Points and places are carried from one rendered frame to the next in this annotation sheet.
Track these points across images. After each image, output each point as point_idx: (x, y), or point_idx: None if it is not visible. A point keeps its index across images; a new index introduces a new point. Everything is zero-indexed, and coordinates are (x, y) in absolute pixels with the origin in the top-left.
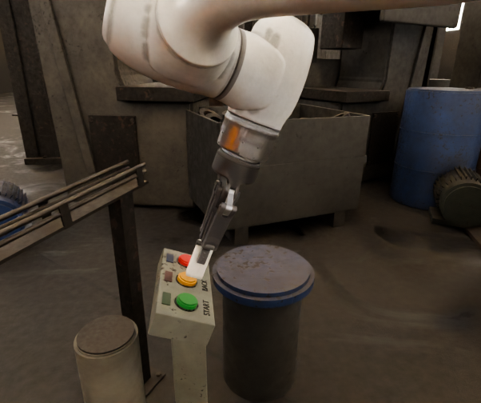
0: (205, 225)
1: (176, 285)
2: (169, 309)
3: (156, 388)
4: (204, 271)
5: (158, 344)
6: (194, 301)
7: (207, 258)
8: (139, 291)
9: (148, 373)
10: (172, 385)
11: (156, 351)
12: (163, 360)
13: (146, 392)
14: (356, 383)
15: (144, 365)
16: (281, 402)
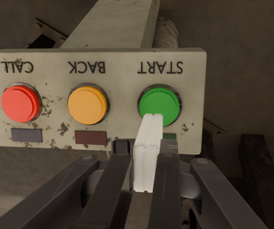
0: (126, 217)
1: (110, 123)
2: (187, 134)
3: (53, 26)
4: (33, 63)
5: None
6: (164, 96)
7: (160, 139)
8: None
9: (41, 38)
10: (47, 8)
11: (5, 31)
12: (16, 22)
13: (60, 36)
14: None
15: (40, 47)
16: None
